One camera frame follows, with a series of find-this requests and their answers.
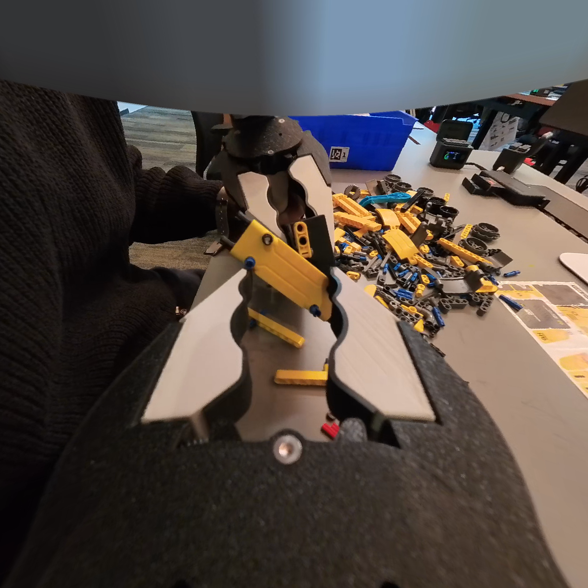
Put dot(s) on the yellow technic connector assembly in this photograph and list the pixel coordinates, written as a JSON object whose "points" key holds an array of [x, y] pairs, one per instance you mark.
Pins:
{"points": [[302, 236]]}

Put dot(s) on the yellow grey instruction sheet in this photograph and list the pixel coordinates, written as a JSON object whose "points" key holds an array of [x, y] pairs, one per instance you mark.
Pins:
{"points": [[551, 317]]}

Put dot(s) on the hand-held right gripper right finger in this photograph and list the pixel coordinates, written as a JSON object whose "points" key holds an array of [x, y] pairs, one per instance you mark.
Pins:
{"points": [[381, 363]]}

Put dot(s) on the person's black knit sweater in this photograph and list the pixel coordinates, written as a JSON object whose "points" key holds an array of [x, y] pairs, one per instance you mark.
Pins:
{"points": [[55, 275]]}

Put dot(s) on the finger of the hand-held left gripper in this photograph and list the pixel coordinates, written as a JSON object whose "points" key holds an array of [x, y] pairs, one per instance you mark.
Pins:
{"points": [[312, 179], [253, 195]]}

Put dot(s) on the person's left hand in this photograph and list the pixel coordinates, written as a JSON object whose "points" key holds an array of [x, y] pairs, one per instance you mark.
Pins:
{"points": [[294, 210]]}

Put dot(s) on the blue plastic storage bin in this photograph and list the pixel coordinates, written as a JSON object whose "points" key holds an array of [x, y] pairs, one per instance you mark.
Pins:
{"points": [[367, 138]]}

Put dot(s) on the dark background desk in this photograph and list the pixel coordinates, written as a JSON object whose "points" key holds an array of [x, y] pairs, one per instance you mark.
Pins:
{"points": [[519, 99]]}

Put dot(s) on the small red technic piece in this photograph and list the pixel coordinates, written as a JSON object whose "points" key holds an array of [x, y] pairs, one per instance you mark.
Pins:
{"points": [[330, 429]]}

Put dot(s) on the black flat device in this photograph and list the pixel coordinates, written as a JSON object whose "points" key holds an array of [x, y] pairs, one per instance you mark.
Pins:
{"points": [[505, 186]]}

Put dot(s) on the black charger dock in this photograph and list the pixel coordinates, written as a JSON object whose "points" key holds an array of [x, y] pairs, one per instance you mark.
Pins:
{"points": [[510, 158]]}

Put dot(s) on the yellow technic panel with pins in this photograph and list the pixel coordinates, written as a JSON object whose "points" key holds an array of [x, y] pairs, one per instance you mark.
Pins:
{"points": [[280, 266]]}

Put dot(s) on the person's left forearm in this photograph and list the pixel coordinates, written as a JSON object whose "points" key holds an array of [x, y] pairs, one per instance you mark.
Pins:
{"points": [[174, 202]]}

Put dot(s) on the black case with green display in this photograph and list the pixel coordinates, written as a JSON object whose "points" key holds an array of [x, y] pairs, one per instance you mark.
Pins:
{"points": [[452, 147]]}

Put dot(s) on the pile of yellow black parts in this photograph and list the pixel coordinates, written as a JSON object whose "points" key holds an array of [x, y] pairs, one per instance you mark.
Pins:
{"points": [[404, 248]]}

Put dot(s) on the light blue curved technic piece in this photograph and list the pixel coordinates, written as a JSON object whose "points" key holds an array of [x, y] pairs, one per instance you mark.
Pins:
{"points": [[383, 198]]}

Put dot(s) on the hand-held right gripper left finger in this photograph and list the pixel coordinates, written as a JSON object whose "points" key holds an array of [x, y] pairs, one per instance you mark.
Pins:
{"points": [[197, 363]]}

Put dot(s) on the white flat pad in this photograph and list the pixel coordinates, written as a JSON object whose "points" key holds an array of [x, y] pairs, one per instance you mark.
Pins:
{"points": [[575, 264]]}

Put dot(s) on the yellow technic beam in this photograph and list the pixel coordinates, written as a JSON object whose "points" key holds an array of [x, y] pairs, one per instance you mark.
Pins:
{"points": [[298, 377], [280, 331]]}

